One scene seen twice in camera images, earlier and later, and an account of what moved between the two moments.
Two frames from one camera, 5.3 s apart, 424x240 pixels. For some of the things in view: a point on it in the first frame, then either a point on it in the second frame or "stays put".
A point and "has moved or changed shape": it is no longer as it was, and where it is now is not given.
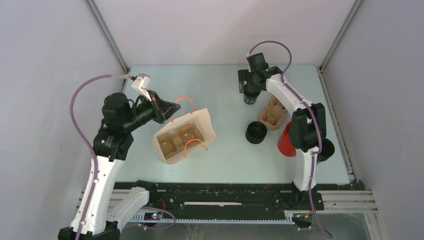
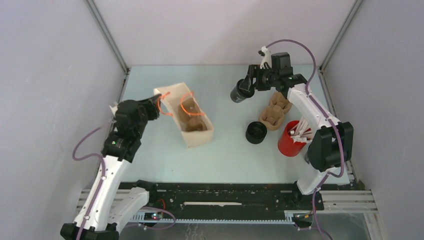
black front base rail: x=226 y=201 stays put
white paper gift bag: x=183 y=136 has moved or changed shape
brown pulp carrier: x=173 y=142 → x=191 y=123
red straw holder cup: x=285 y=144 stays put
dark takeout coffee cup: x=250 y=98 → x=238 y=95
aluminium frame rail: x=97 y=16 stays put
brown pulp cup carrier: x=271 y=118 stays put
